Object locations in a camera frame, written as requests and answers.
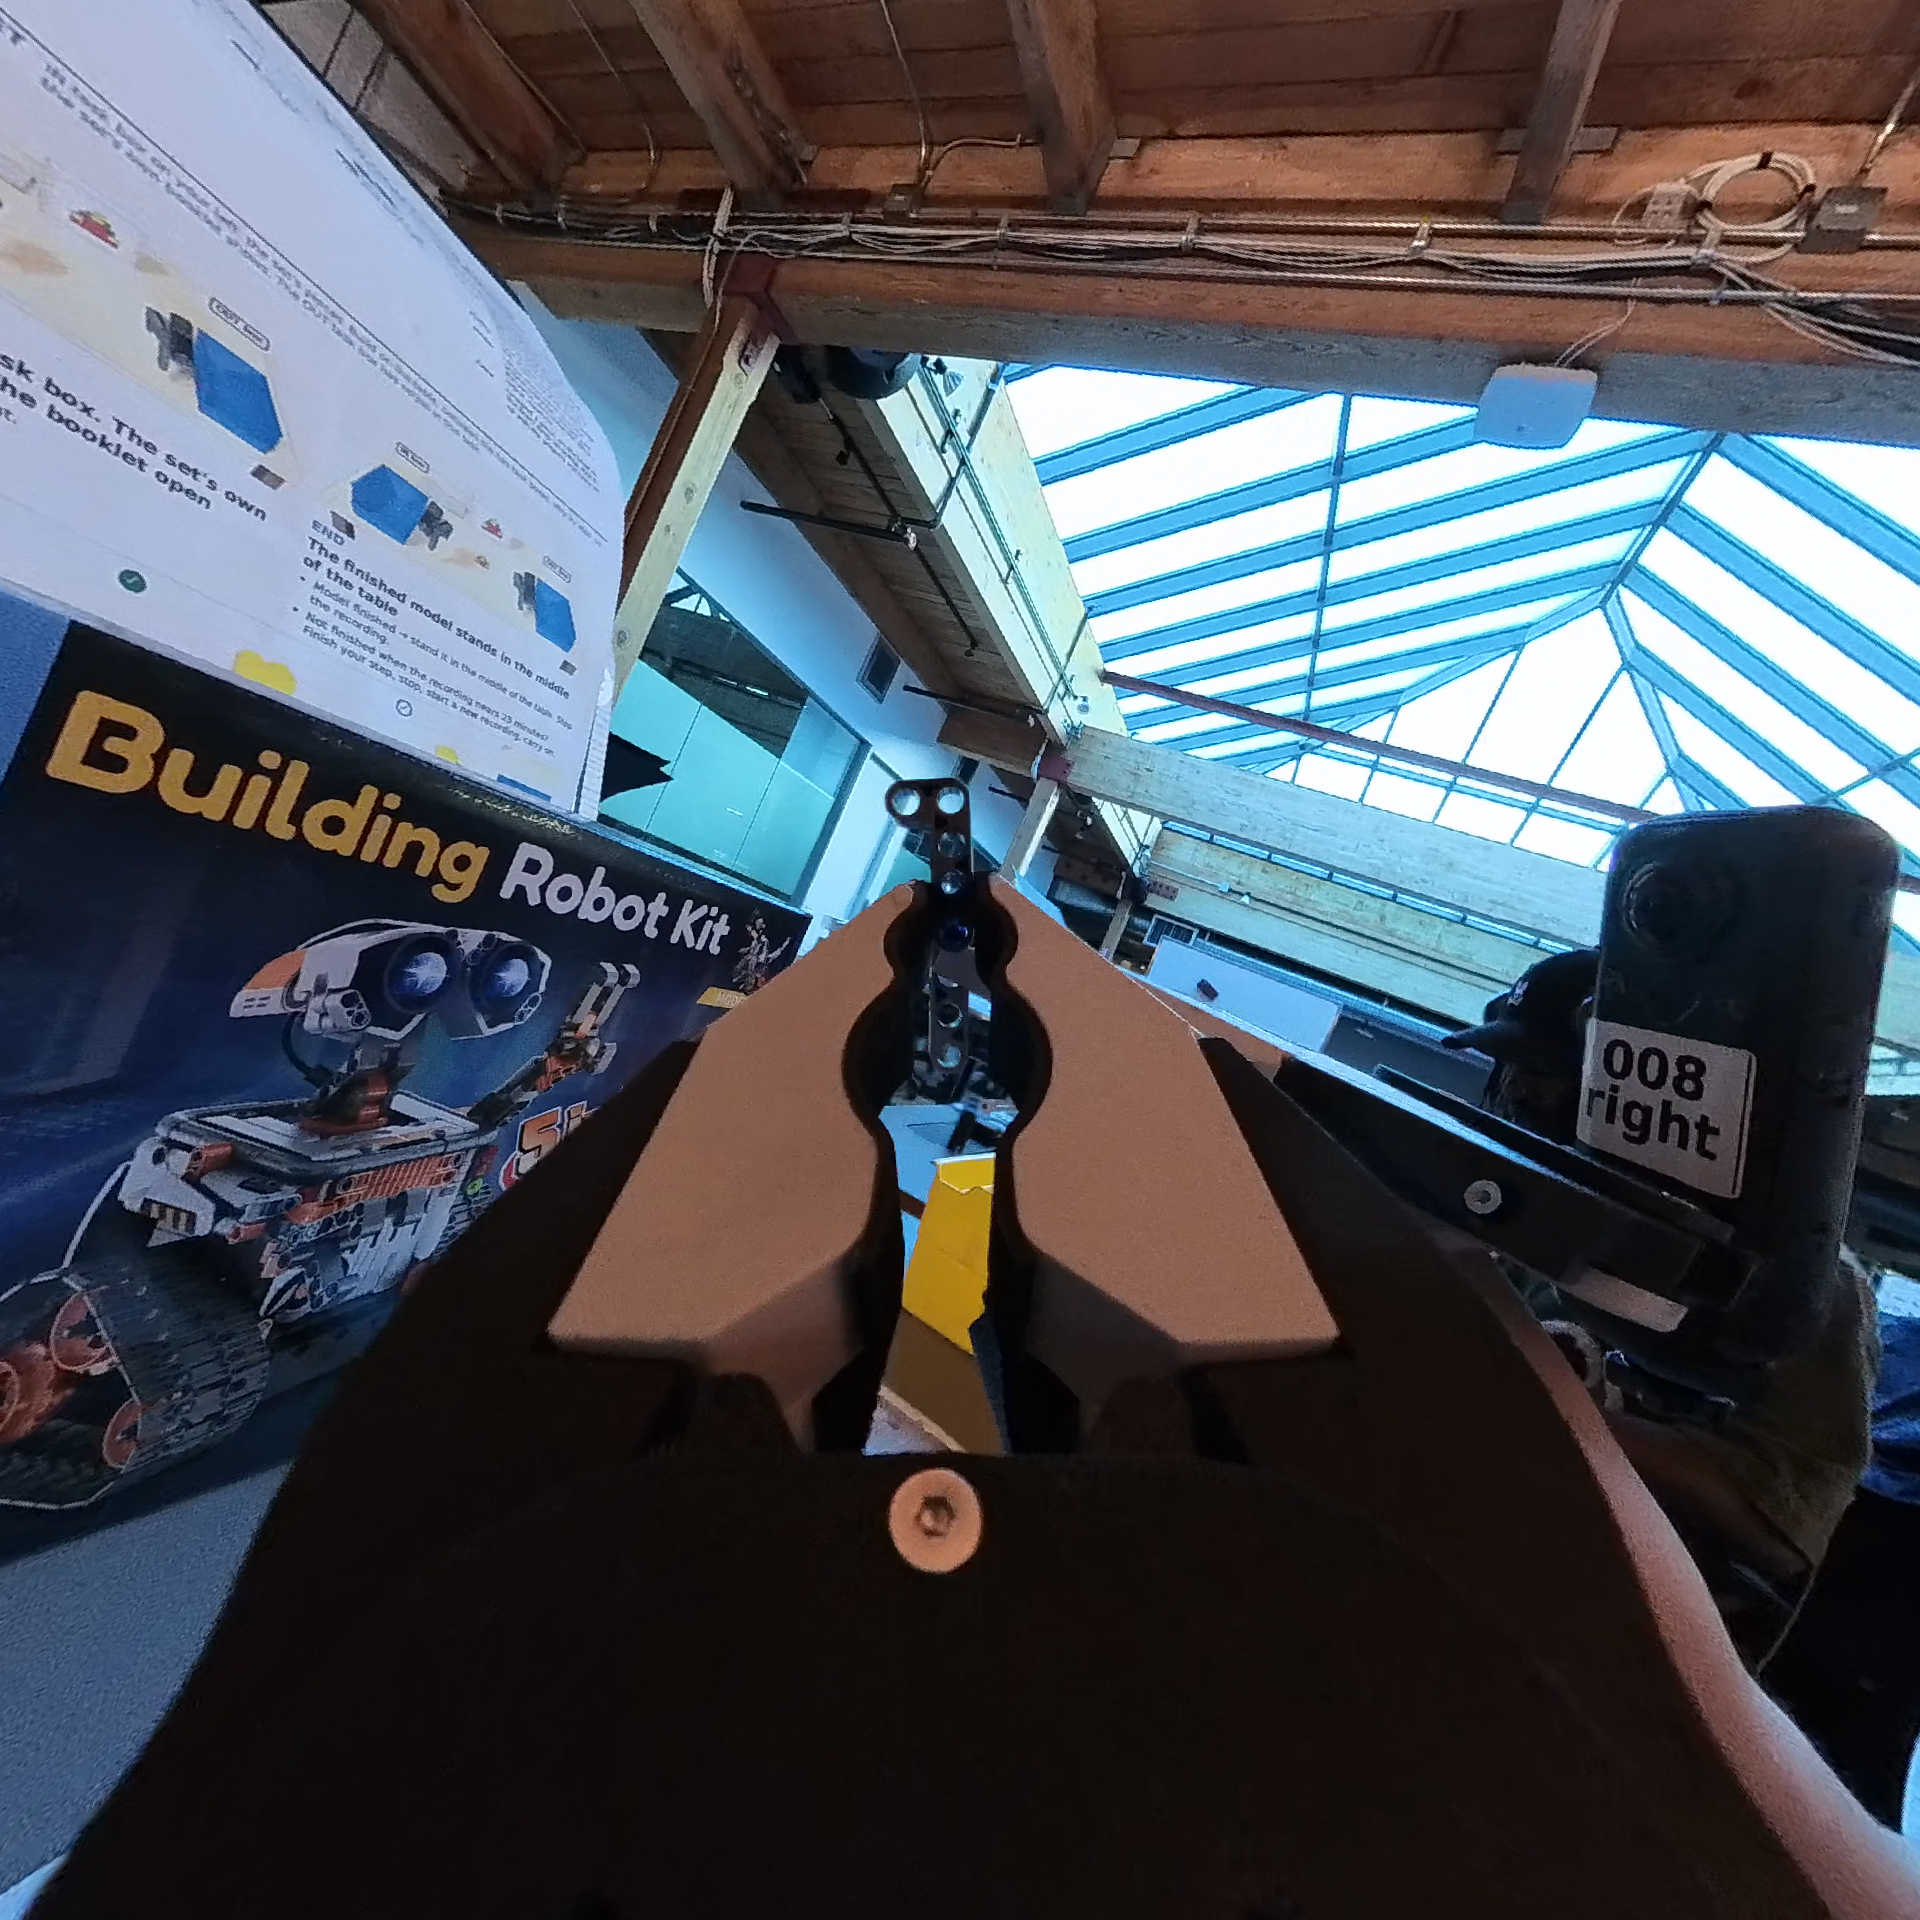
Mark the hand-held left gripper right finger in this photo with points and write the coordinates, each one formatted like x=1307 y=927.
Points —
x=1170 y=1200

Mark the white ceiling box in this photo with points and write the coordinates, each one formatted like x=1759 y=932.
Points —
x=1531 y=405

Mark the yellow storage bin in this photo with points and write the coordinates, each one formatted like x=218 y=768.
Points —
x=953 y=1244

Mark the dark grey angled beam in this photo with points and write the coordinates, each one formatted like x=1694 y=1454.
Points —
x=942 y=856

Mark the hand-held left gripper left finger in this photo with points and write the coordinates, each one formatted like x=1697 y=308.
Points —
x=721 y=1200

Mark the person's right forearm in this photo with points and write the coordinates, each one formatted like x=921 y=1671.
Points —
x=1785 y=1756

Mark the grey desk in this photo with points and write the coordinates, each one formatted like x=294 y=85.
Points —
x=120 y=1651

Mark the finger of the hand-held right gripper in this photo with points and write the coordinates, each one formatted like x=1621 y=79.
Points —
x=1230 y=1036

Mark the blue toy box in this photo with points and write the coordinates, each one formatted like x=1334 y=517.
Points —
x=301 y=974

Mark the white task sheet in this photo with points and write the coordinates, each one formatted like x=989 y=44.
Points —
x=301 y=376

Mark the whiteboard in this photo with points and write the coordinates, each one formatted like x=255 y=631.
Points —
x=1243 y=998

